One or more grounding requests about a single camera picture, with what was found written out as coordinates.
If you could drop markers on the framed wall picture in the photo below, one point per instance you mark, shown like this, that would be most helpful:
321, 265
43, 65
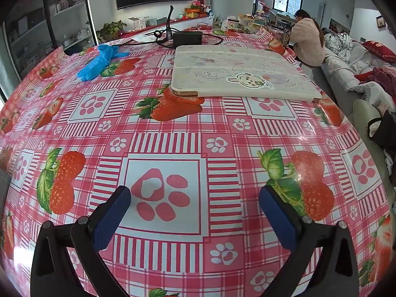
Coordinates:
381, 21

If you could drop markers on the grey sofa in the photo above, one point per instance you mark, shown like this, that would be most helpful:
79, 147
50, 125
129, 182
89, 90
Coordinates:
340, 80

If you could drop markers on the white plastic bag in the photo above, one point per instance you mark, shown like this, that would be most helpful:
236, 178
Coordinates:
144, 37

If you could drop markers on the pink strawberry print tablecloth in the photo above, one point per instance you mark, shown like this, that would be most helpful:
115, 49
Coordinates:
185, 136

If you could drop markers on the orange gift box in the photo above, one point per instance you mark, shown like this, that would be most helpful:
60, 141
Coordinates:
193, 13

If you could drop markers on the black power adapter box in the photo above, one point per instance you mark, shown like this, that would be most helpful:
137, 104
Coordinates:
187, 38

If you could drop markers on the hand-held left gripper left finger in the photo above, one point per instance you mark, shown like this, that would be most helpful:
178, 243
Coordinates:
111, 216

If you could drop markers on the grey flat box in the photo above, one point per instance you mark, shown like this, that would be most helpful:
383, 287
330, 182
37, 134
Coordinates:
157, 21

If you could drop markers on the grey green chair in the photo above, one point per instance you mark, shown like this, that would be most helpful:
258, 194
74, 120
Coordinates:
362, 114

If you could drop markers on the dark framed window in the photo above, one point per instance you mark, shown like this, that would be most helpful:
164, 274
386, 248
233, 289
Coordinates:
281, 1

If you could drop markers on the pink potted flowers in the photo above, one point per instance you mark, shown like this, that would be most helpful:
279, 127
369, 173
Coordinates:
196, 5

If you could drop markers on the blue disposable gloves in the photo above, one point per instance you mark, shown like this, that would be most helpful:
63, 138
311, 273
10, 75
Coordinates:
96, 65

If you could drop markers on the black gooseneck stand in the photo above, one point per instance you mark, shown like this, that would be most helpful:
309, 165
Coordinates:
169, 24

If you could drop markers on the grey white clothes pile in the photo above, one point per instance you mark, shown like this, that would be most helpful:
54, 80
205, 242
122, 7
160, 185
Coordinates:
338, 41

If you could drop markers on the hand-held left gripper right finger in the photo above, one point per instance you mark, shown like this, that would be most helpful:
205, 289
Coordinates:
278, 216

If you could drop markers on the green potted plant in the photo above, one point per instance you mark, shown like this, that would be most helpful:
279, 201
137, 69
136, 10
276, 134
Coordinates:
111, 29

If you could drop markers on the clear plastic box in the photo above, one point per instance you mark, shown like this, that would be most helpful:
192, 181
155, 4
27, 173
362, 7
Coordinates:
136, 23

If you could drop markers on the red cushion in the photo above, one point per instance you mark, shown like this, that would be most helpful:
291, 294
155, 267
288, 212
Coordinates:
380, 51

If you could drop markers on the glass display cabinet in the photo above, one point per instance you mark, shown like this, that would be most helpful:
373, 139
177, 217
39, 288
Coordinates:
31, 27

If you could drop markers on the maroon garment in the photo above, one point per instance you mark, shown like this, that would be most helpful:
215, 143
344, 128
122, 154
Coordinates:
383, 74

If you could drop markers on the black garment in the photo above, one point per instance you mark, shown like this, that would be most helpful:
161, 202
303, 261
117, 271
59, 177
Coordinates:
385, 130

